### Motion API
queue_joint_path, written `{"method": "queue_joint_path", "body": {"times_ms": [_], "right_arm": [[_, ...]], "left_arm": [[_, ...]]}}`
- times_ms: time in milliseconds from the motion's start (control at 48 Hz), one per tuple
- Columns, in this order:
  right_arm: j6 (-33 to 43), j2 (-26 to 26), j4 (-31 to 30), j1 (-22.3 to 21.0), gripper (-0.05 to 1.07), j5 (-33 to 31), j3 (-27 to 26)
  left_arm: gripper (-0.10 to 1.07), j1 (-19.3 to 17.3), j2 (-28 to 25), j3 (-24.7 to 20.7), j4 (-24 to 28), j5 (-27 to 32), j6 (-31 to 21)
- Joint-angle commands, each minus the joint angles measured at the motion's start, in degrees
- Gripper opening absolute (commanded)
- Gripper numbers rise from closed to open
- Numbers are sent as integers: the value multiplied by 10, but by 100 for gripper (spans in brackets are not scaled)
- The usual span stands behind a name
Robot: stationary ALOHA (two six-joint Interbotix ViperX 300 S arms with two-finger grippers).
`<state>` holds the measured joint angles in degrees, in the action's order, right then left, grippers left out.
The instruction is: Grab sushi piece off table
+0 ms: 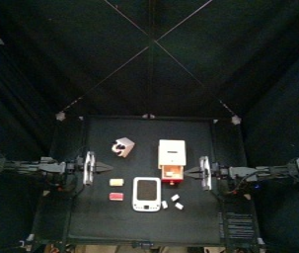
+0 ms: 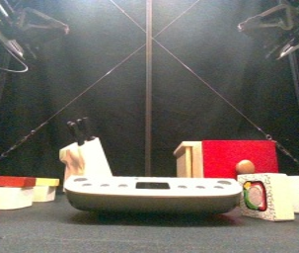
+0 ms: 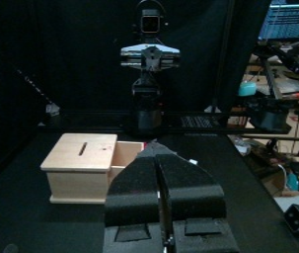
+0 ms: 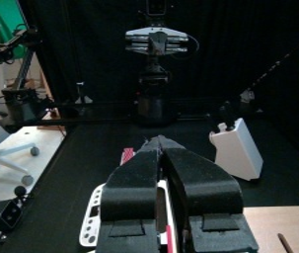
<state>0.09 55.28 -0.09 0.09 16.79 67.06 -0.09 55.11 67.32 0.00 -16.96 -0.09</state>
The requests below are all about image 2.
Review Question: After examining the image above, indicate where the wooden toy box red front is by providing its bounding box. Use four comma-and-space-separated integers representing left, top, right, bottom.
172, 139, 280, 180

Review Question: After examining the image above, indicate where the thin metal frame pole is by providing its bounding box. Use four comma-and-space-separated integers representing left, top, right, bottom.
144, 0, 154, 177

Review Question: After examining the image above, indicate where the brown toy egg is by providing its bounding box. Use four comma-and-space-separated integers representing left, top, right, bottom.
235, 159, 256, 175

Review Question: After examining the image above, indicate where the red topped toy sushi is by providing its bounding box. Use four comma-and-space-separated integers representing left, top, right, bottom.
0, 174, 37, 211

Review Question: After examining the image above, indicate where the white toy kitchen scale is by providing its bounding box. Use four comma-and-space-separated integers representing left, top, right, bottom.
63, 175, 244, 215

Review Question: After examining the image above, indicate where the diagonal brace wire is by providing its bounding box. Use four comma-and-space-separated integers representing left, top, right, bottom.
0, 0, 202, 175
108, 0, 299, 177

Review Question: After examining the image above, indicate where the yellow topped toy sushi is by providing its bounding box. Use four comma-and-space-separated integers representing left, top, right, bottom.
32, 177, 60, 203

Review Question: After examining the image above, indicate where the white cable loop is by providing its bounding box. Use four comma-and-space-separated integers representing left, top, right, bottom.
0, 56, 31, 74

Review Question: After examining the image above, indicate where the black handled toy knife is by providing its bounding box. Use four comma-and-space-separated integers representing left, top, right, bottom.
65, 121, 85, 146
76, 117, 96, 142

